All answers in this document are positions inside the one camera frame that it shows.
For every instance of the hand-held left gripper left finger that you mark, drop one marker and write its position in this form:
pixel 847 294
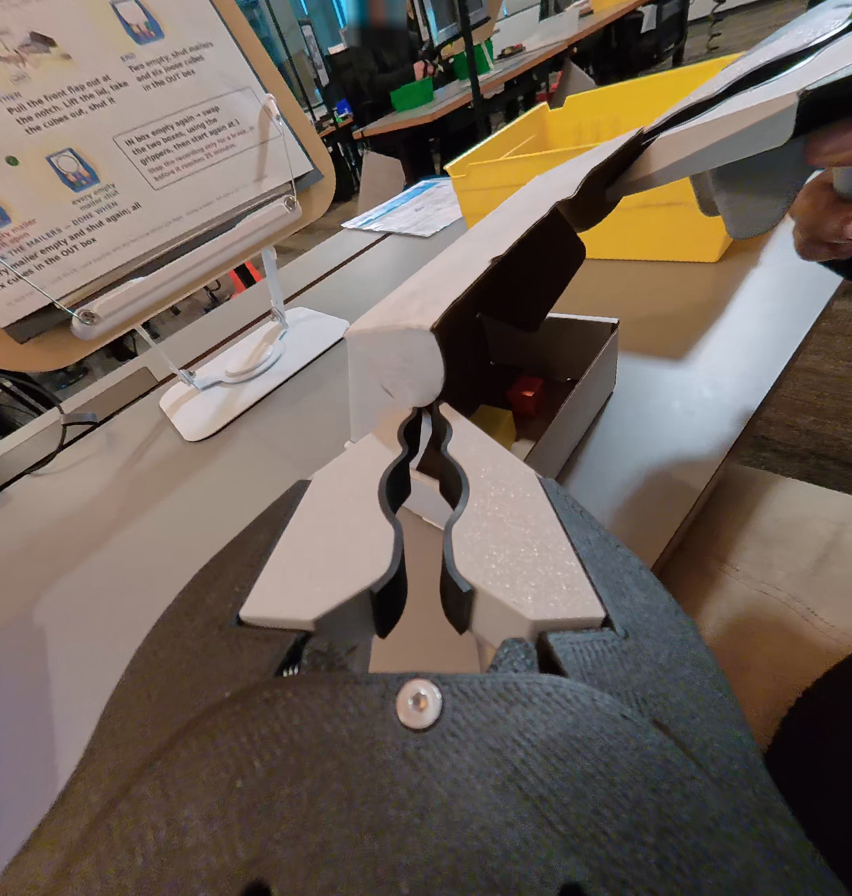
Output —
pixel 321 553

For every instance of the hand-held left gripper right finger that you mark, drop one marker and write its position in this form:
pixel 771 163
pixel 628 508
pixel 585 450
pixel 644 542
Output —
pixel 524 553

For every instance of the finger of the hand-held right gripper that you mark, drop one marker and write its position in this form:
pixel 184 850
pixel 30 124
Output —
pixel 769 56
pixel 720 140

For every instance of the white cardboard mailer box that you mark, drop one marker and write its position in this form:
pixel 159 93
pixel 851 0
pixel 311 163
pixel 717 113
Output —
pixel 468 280

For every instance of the grey desk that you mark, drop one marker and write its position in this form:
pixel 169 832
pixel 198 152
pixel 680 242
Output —
pixel 152 504

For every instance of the person's right hand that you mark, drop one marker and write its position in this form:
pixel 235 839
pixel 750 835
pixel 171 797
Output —
pixel 818 224

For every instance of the yellow plastic bin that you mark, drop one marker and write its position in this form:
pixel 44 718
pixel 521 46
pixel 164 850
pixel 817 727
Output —
pixel 664 231
pixel 608 5

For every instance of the yellow cube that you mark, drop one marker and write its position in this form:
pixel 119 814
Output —
pixel 496 423

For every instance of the red cube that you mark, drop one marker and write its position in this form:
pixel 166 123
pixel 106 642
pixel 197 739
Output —
pixel 525 395

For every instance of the long wooden table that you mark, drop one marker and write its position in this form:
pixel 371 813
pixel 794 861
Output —
pixel 510 77

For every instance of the green plastic bin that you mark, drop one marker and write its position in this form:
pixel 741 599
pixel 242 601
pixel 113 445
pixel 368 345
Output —
pixel 475 61
pixel 412 94

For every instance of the blue white paper sheet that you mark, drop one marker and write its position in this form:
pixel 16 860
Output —
pixel 405 210

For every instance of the person's black sweater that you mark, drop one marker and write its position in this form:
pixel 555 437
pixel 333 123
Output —
pixel 832 805

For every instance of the printed instruction sheet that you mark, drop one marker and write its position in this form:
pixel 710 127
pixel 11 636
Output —
pixel 82 175

